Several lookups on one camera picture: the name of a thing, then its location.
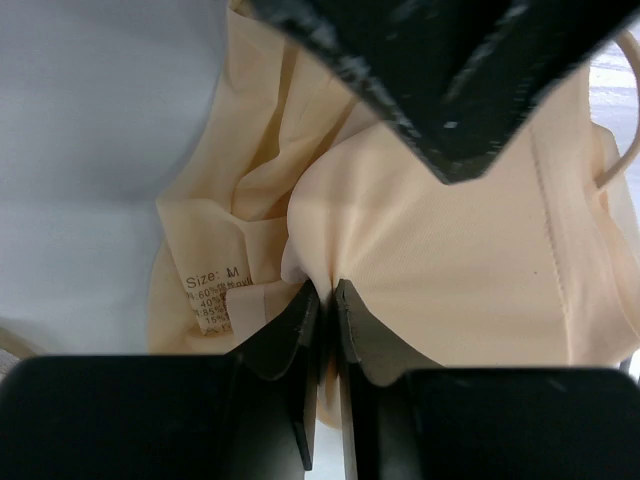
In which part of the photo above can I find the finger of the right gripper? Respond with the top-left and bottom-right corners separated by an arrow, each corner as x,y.
252,0 -> 639,184

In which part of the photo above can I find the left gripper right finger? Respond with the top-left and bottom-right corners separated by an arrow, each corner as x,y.
332,280 -> 430,479

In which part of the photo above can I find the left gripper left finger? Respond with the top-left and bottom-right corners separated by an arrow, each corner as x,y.
224,281 -> 320,470

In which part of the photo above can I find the beige bra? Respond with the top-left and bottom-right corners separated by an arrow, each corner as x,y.
146,0 -> 640,431

